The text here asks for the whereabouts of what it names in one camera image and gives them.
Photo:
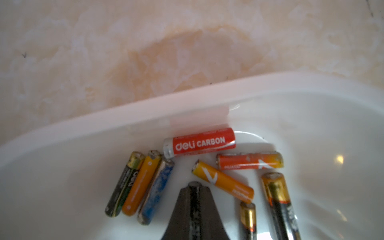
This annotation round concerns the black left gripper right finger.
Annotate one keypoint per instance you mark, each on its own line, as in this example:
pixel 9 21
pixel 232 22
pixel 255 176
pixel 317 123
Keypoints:
pixel 211 226

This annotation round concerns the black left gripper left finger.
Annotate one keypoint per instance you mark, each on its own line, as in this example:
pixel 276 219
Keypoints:
pixel 179 224

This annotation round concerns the dark battery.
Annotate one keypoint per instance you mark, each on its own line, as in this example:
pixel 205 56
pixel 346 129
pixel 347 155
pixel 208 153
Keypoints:
pixel 195 215

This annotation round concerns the black copper duracell battery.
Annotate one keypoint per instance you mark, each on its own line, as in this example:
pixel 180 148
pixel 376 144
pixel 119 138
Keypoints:
pixel 281 208

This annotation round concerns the white oval storage tray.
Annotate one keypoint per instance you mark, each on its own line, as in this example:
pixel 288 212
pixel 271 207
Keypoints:
pixel 306 149

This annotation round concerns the yellow orange battery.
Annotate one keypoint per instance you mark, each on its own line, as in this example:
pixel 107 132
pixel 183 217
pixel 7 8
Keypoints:
pixel 223 181

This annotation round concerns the blue battery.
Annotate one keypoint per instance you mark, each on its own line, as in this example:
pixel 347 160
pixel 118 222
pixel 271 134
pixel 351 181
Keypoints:
pixel 155 192

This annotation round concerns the orange red battery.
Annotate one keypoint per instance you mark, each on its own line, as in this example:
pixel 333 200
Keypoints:
pixel 245 161

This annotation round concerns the green black battery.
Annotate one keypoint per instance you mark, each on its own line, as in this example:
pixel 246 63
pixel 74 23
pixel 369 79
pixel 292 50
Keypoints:
pixel 124 184

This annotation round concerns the red deli carbon battery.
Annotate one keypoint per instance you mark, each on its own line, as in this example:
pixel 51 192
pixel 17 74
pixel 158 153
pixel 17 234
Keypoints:
pixel 201 143

